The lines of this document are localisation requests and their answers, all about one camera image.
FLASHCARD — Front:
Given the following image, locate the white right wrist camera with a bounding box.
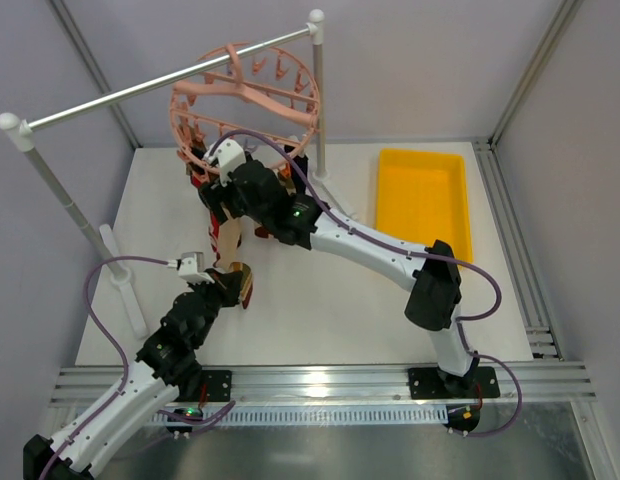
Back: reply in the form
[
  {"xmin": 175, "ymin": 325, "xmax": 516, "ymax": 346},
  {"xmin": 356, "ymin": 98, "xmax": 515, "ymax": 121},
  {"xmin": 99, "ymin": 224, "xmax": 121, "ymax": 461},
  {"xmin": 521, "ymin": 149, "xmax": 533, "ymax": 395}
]
[{"xmin": 204, "ymin": 139, "xmax": 246, "ymax": 185}]

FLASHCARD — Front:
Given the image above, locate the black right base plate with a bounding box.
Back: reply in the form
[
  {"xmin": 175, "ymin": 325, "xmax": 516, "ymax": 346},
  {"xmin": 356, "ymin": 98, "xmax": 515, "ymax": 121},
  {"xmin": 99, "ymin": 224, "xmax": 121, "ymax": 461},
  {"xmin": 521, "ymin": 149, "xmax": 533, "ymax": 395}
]
[{"xmin": 407, "ymin": 366, "xmax": 501, "ymax": 400}]

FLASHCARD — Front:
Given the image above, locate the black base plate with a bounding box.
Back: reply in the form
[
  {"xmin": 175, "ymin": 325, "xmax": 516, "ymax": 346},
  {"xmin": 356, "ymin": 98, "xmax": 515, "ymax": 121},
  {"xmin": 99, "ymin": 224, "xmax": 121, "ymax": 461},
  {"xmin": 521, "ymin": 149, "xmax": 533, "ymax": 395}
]
[
  {"xmin": 407, "ymin": 366, "xmax": 501, "ymax": 400},
  {"xmin": 191, "ymin": 370, "xmax": 232, "ymax": 404}
]

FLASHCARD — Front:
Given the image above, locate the yellow plastic tray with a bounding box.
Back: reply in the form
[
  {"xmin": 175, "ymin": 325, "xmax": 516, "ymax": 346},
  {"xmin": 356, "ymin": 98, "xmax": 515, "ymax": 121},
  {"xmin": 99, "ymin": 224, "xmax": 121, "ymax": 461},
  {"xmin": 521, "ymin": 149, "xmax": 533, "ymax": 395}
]
[{"xmin": 375, "ymin": 148, "xmax": 473, "ymax": 263}]

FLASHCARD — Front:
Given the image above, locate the red sock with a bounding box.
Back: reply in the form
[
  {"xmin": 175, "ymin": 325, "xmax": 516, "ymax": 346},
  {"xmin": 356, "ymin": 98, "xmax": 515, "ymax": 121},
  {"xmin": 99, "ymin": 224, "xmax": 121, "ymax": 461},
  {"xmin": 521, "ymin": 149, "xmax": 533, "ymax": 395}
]
[{"xmin": 187, "ymin": 165, "xmax": 221, "ymax": 261}]

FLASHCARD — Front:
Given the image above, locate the navy santa sock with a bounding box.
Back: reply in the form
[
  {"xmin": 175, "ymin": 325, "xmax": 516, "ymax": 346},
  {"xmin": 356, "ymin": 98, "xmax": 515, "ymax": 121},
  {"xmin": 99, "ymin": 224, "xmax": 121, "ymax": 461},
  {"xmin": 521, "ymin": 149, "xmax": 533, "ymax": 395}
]
[{"xmin": 284, "ymin": 145, "xmax": 309, "ymax": 194}]

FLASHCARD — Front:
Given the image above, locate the white slotted cable duct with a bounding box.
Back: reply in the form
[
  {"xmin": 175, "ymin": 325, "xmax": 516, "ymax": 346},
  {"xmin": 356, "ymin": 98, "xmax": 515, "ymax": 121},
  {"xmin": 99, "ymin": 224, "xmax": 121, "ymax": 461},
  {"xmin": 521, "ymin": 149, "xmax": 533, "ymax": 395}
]
[{"xmin": 162, "ymin": 405, "xmax": 449, "ymax": 426}]

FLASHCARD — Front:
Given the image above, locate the white metal drying rack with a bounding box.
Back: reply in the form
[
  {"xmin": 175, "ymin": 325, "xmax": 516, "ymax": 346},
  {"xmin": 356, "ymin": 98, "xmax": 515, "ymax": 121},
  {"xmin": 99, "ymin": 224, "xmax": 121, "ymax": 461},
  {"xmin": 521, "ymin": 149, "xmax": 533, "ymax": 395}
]
[{"xmin": 0, "ymin": 8, "xmax": 361, "ymax": 339}]

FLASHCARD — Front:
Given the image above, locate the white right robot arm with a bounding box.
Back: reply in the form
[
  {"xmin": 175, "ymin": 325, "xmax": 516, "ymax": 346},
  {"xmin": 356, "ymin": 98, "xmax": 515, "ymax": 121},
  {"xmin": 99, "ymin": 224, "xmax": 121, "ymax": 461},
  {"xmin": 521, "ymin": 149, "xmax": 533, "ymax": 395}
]
[{"xmin": 199, "ymin": 160, "xmax": 479, "ymax": 397}]

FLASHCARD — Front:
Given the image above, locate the aluminium rail frame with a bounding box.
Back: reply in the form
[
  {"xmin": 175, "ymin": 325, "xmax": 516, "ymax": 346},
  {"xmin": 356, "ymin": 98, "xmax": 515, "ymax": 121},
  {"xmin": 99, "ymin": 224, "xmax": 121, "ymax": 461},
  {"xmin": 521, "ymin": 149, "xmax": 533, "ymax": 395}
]
[{"xmin": 49, "ymin": 139, "xmax": 599, "ymax": 480}]

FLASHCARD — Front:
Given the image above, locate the pink round clip hanger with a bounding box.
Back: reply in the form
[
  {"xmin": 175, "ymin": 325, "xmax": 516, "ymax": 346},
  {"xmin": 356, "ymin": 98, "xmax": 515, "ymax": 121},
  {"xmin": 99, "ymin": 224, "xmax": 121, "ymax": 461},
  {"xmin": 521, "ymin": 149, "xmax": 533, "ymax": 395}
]
[{"xmin": 169, "ymin": 43, "xmax": 321, "ymax": 185}]

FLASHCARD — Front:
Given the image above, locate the beige olive striped sock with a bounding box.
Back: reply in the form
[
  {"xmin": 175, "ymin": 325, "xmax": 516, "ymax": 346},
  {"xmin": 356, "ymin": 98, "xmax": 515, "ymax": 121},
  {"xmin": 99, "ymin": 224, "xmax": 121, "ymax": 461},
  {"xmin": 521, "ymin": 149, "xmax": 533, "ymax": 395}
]
[{"xmin": 254, "ymin": 223, "xmax": 278, "ymax": 240}]

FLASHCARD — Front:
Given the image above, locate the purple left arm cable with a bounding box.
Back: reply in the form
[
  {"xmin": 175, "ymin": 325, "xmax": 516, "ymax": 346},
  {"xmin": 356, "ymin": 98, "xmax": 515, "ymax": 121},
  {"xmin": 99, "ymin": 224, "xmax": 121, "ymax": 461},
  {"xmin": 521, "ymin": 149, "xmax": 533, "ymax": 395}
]
[{"xmin": 39, "ymin": 255, "xmax": 236, "ymax": 476}]

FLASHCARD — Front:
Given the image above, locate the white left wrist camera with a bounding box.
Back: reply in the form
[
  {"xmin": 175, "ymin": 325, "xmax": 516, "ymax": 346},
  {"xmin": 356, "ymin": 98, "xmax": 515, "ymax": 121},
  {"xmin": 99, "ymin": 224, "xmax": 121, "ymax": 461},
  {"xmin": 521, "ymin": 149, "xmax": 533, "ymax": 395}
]
[{"xmin": 167, "ymin": 251, "xmax": 212, "ymax": 285}]

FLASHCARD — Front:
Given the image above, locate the beige maroon striped sock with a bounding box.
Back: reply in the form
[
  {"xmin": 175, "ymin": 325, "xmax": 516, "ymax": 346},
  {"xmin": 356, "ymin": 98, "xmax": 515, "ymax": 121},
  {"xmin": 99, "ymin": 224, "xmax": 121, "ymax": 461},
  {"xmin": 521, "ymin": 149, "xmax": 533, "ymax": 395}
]
[{"xmin": 277, "ymin": 164, "xmax": 297, "ymax": 196}]

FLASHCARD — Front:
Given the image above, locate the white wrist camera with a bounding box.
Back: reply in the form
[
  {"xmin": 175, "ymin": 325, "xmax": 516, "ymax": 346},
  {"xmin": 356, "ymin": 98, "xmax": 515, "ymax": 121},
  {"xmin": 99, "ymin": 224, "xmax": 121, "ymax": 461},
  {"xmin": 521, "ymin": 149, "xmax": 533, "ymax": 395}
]
[
  {"xmin": 167, "ymin": 251, "xmax": 212, "ymax": 285},
  {"xmin": 204, "ymin": 139, "xmax": 246, "ymax": 185}
]

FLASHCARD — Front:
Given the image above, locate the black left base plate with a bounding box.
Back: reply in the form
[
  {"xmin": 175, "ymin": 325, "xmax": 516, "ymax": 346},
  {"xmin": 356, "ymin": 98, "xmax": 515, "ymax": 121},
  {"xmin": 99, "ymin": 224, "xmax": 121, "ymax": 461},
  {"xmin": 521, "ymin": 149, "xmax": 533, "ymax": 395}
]
[{"xmin": 191, "ymin": 370, "xmax": 232, "ymax": 404}]

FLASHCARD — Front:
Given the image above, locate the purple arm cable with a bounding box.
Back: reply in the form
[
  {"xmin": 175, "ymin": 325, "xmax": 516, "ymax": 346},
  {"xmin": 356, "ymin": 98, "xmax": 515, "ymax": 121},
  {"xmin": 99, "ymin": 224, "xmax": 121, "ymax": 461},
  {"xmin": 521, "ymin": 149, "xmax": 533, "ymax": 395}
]
[
  {"xmin": 39, "ymin": 255, "xmax": 236, "ymax": 476},
  {"xmin": 209, "ymin": 129, "xmax": 525, "ymax": 441}
]

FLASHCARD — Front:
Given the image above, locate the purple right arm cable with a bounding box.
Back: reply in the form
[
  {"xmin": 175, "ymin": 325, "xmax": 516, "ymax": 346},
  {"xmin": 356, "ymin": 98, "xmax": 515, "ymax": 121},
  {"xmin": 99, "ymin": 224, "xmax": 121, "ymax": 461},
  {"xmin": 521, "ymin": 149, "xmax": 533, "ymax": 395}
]
[{"xmin": 209, "ymin": 129, "xmax": 525, "ymax": 441}]

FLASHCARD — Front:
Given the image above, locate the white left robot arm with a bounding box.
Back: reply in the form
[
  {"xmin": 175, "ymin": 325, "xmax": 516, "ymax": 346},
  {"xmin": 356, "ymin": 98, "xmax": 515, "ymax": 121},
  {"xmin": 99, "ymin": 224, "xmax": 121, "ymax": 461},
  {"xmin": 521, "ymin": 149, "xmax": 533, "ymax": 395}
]
[{"xmin": 22, "ymin": 262, "xmax": 253, "ymax": 479}]

